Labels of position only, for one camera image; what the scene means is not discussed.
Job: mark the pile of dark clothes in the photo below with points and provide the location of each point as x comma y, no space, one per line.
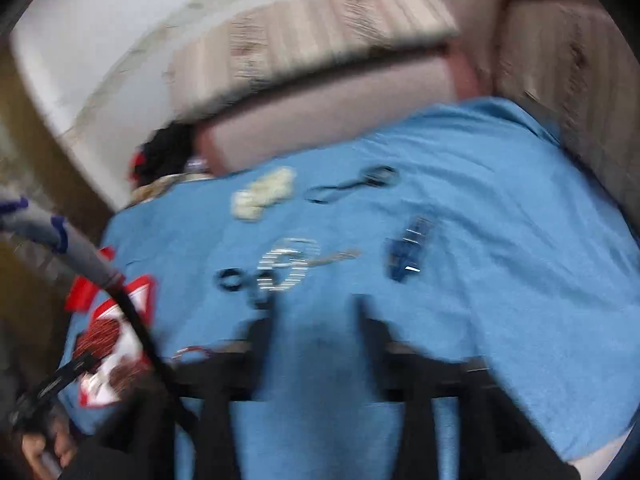
168,151

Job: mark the blue blanket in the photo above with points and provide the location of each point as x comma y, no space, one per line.
530,264

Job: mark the dark red patterned scrunchie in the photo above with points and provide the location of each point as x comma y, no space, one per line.
98,339

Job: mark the silver hair clip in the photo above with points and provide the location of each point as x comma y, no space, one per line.
347,254

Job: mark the striped pillow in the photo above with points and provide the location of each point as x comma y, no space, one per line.
569,64
264,47

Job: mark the pink folded blanket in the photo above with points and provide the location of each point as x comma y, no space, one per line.
334,106

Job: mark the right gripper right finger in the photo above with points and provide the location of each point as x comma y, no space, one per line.
376,337

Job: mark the black ruffled scrunchie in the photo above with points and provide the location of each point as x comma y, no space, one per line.
231,279

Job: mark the person's left hand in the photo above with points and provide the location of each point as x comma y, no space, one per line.
48,454

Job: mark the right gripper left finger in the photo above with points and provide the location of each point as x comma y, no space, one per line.
256,343

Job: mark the cream scrunchie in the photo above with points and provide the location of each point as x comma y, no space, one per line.
270,189

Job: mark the blue striped headband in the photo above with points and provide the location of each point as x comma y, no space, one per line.
406,252

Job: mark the red white checked scrunchie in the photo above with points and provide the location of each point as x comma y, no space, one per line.
124,374

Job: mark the red box lid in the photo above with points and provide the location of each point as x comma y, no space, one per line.
81,295

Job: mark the red open jewelry box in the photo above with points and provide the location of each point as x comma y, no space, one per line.
122,345

